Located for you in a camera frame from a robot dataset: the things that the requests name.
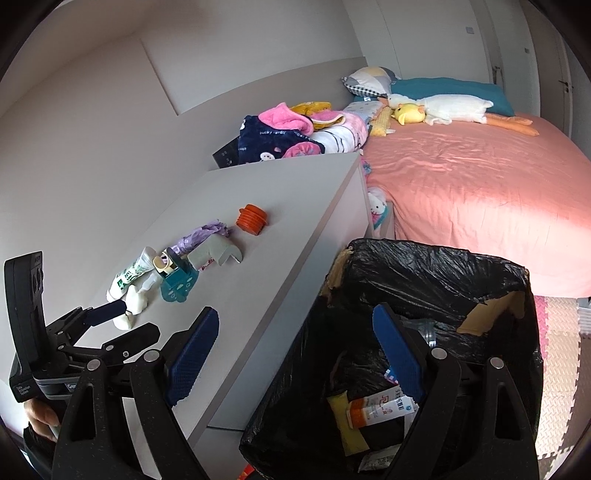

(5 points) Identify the grey plastic piece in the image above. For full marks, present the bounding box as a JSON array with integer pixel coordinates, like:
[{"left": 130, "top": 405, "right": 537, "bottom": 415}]
[{"left": 187, "top": 235, "right": 245, "bottom": 273}]

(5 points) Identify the white goose plush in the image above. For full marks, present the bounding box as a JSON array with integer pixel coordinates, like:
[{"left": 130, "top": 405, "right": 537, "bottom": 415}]
[{"left": 379, "top": 93, "right": 540, "bottom": 138}]

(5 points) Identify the yellow fleece blanket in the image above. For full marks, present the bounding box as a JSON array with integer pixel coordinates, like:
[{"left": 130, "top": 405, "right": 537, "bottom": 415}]
[{"left": 290, "top": 102, "right": 347, "bottom": 131}]

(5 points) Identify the pink fleece blanket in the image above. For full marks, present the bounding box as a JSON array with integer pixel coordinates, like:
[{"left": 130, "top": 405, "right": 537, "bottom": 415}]
[{"left": 259, "top": 104, "right": 315, "bottom": 139}]

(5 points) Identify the yellow padded envelope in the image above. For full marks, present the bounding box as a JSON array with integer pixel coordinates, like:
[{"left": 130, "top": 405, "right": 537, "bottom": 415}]
[{"left": 327, "top": 390, "right": 370, "bottom": 456}]

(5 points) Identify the teal pillow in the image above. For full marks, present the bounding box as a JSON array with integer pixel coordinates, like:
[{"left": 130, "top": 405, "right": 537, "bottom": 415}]
[{"left": 353, "top": 78, "right": 515, "bottom": 117}]

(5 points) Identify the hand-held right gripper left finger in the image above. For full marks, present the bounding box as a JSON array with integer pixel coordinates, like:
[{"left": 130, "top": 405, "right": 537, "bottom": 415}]
[{"left": 52, "top": 307, "right": 220, "bottom": 480}]

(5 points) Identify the pink cat print blanket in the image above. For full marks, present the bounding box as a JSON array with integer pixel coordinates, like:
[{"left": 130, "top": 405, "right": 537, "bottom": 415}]
[{"left": 360, "top": 157, "right": 391, "bottom": 237}]

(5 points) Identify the checkered pillow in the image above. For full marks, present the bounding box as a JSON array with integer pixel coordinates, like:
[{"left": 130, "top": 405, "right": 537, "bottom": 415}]
[{"left": 342, "top": 67, "right": 403, "bottom": 99}]

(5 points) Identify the yellow spotted pillow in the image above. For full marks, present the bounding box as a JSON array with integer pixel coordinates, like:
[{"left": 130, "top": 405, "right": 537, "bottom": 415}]
[{"left": 369, "top": 107, "right": 398, "bottom": 138}]

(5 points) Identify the light printed pillow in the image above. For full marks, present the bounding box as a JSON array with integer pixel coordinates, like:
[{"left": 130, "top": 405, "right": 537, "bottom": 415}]
[{"left": 344, "top": 100, "right": 385, "bottom": 117}]

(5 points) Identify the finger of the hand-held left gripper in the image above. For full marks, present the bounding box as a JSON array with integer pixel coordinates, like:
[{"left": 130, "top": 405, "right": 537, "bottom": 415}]
[
  {"left": 98, "top": 322, "right": 162, "bottom": 366},
  {"left": 47, "top": 300, "right": 129, "bottom": 341}
]

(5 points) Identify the clear wrapper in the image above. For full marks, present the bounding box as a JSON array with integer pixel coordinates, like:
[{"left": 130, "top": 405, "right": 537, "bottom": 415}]
[{"left": 358, "top": 450, "right": 394, "bottom": 472}]

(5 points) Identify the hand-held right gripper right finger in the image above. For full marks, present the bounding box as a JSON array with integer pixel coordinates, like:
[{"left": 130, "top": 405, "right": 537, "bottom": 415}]
[{"left": 373, "top": 302, "right": 540, "bottom": 480}]

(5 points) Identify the foam puzzle floor mat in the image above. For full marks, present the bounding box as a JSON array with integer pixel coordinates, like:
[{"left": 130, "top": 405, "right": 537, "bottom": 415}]
[{"left": 536, "top": 295, "right": 591, "bottom": 480}]

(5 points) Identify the cardboard box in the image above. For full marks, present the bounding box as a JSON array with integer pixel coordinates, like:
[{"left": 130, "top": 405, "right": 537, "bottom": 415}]
[{"left": 322, "top": 247, "right": 529, "bottom": 337}]

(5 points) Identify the yellow duck plush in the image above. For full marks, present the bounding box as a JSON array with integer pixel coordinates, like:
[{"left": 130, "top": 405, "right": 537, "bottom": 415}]
[{"left": 391, "top": 102, "right": 426, "bottom": 126}]

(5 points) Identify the white striped blanket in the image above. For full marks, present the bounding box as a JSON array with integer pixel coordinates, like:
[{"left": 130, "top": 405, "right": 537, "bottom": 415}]
[{"left": 314, "top": 111, "right": 370, "bottom": 156}]

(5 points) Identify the white yogurt bottle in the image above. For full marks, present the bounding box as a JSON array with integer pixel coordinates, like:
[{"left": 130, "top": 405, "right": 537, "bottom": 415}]
[{"left": 107, "top": 246, "right": 158, "bottom": 299}]

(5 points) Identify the purple plastic bag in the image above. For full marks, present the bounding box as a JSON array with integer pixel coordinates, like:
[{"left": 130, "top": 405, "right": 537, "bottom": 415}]
[{"left": 172, "top": 222, "right": 232, "bottom": 257}]

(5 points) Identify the orange ribbed plug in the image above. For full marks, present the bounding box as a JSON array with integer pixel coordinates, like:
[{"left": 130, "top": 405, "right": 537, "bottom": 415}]
[{"left": 235, "top": 203, "right": 273, "bottom": 237}]

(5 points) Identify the black-lined trash bin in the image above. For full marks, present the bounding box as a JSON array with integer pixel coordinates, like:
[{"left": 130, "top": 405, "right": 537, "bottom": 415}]
[{"left": 239, "top": 237, "right": 544, "bottom": 480}]

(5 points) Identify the bed with pink sheet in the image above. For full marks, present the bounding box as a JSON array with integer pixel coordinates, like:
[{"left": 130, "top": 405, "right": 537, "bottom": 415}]
[{"left": 360, "top": 113, "right": 591, "bottom": 299}]

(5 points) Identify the orange white carton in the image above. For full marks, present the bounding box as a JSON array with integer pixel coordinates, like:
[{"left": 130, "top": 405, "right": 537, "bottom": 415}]
[{"left": 348, "top": 385, "right": 416, "bottom": 428}]

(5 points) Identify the person's left hand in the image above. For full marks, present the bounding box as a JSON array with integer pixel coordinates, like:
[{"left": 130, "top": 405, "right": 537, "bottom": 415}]
[{"left": 25, "top": 398, "right": 62, "bottom": 444}]

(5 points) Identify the black socket panel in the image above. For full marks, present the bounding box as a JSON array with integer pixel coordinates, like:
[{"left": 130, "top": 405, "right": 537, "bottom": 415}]
[{"left": 212, "top": 138, "right": 241, "bottom": 169}]

